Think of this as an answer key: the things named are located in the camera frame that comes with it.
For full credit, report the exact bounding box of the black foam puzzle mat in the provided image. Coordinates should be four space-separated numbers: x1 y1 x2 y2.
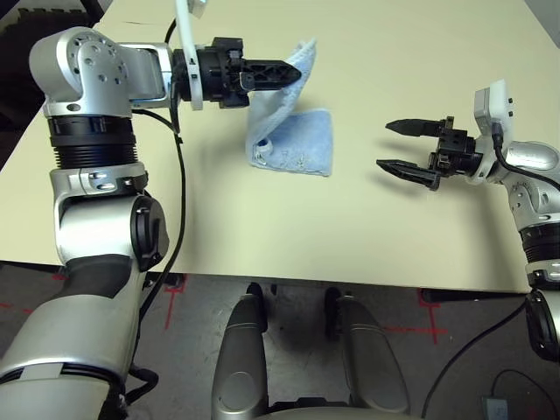
0 0 102 132

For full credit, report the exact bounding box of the black table foot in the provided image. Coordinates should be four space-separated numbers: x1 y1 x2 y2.
419 287 531 304
143 273 185 291

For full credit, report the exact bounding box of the grey robot right leg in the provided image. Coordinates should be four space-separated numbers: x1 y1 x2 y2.
325 286 411 415

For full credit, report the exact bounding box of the thin floor box cable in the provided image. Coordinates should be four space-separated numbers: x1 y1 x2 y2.
490 369 546 400

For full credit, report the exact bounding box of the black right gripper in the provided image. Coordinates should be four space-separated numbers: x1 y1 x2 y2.
375 115 480 193

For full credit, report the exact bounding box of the grey floor box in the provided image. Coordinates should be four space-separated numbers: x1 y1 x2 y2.
480 395 511 420

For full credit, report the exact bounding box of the black metal frame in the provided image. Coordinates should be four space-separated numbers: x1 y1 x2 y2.
82 0 104 23

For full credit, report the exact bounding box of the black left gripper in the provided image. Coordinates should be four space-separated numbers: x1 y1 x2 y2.
172 37 303 110

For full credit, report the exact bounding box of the light blue terry towel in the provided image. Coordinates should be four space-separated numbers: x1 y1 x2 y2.
244 38 333 179

